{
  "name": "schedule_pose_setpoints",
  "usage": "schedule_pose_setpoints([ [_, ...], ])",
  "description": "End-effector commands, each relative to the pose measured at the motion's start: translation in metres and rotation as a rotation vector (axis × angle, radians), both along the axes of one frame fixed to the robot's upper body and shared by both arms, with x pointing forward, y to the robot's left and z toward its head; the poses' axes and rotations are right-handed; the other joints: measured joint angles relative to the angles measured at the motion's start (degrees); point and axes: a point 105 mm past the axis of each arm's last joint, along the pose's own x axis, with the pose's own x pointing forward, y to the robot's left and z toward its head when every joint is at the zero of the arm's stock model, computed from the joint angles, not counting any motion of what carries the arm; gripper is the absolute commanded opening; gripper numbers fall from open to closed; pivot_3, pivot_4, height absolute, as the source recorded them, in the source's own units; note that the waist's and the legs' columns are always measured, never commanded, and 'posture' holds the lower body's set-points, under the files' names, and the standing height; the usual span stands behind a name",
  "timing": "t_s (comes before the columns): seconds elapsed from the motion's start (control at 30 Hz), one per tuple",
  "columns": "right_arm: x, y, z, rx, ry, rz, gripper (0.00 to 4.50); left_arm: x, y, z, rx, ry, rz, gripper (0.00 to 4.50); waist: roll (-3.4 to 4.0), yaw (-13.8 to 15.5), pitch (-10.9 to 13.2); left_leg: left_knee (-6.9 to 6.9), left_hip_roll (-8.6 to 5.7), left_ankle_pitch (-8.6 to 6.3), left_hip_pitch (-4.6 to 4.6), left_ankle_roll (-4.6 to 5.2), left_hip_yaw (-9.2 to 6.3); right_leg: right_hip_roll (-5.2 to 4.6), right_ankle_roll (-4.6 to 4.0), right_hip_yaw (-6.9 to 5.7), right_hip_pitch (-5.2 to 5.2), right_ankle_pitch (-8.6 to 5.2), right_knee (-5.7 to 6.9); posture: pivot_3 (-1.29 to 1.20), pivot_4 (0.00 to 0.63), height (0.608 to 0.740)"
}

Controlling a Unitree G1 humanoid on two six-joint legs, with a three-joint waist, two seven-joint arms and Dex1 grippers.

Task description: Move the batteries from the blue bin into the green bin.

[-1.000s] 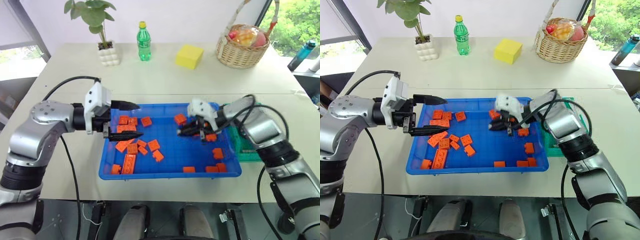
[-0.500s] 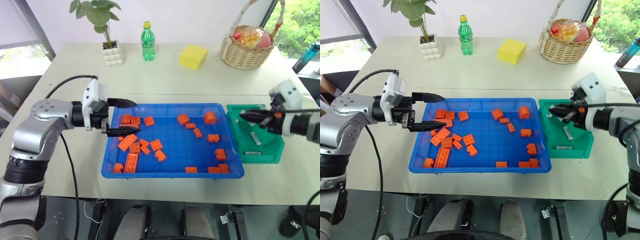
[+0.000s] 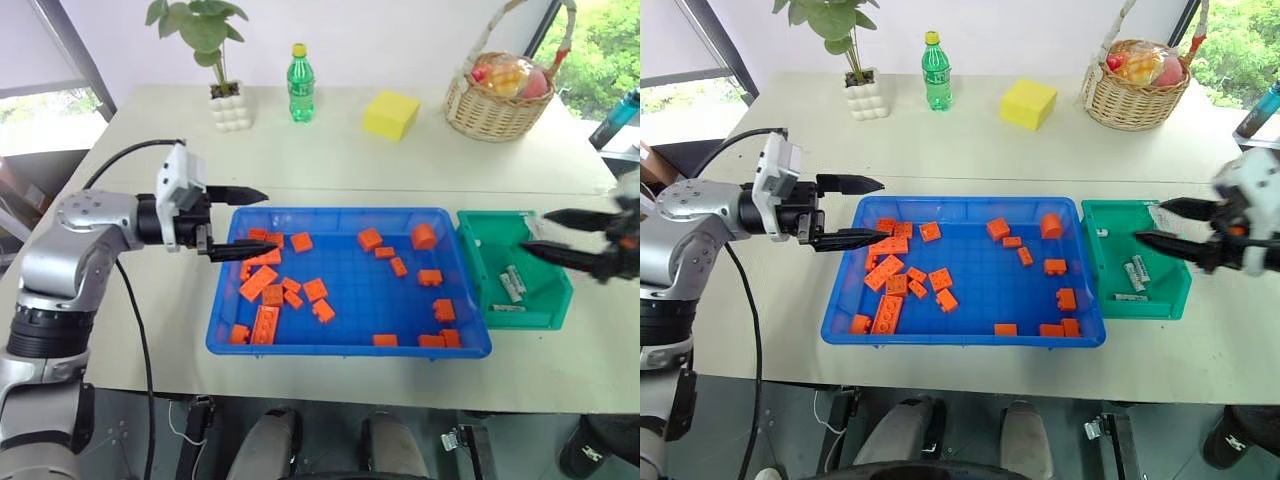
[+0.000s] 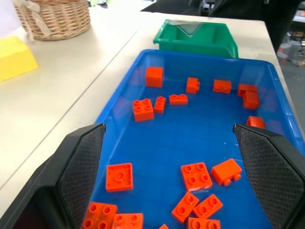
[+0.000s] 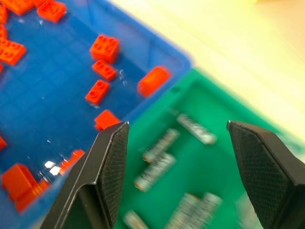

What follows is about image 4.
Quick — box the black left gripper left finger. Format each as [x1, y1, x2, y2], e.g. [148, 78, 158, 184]
[0, 123, 106, 229]

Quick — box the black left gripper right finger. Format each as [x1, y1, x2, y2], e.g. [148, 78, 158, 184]
[232, 123, 305, 229]

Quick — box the blue plastic bin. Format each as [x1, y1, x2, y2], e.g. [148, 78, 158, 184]
[88, 49, 305, 229]

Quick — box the green plastic bin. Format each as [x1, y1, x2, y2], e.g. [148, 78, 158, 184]
[152, 19, 239, 59]

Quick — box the orange two-stud toy brick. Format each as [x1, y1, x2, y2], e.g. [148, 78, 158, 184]
[153, 96, 167, 114]
[187, 217, 221, 229]
[171, 191, 200, 224]
[169, 94, 189, 105]
[211, 158, 243, 186]
[193, 194, 224, 219]

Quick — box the yellow block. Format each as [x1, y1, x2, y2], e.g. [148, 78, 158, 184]
[0, 36, 39, 83]

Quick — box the tall orange toy brick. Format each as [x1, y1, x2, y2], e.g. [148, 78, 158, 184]
[145, 66, 164, 88]

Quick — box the clear plastic sheet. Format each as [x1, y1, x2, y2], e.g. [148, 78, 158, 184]
[168, 20, 204, 39]

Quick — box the wicker basket with rope bow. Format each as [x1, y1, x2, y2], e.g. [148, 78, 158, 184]
[13, 0, 92, 41]

